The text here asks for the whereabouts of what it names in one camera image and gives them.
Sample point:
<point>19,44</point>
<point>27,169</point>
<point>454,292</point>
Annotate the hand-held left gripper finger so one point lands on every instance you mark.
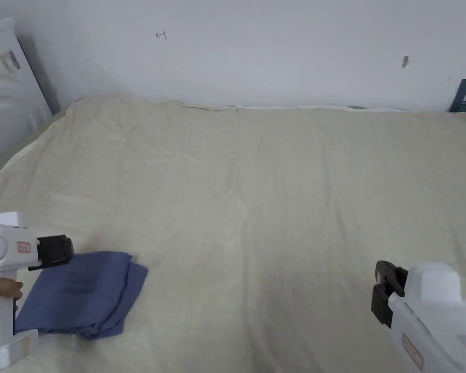
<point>56,250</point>

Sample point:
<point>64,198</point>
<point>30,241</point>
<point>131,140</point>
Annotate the white washing machine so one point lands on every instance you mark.
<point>7,101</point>

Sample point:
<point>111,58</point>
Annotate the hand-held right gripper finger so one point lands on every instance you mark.
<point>390,276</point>
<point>380,305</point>

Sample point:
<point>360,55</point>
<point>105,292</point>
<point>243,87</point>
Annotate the folded blue garment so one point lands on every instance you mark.
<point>85,295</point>

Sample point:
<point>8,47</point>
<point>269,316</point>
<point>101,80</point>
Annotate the bed with beige sheet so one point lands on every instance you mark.
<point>256,202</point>

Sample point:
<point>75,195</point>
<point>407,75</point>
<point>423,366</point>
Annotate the person's left hand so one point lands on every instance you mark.
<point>2,289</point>

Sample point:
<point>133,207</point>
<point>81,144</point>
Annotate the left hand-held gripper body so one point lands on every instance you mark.
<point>0,244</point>

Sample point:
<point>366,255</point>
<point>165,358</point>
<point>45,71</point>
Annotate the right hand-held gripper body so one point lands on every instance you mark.
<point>435,311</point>

